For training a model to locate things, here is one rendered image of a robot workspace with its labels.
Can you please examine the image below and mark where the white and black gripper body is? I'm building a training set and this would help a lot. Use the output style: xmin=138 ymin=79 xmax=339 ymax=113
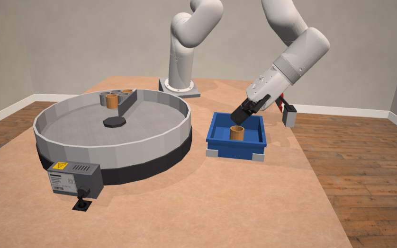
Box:
xmin=246 ymin=63 xmax=293 ymax=111

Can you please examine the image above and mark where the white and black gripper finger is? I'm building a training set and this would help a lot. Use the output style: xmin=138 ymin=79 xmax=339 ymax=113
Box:
xmin=230 ymin=98 xmax=249 ymax=116
xmin=231 ymin=94 xmax=271 ymax=126

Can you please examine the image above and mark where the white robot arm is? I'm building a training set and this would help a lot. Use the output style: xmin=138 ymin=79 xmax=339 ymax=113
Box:
xmin=164 ymin=0 xmax=330 ymax=127

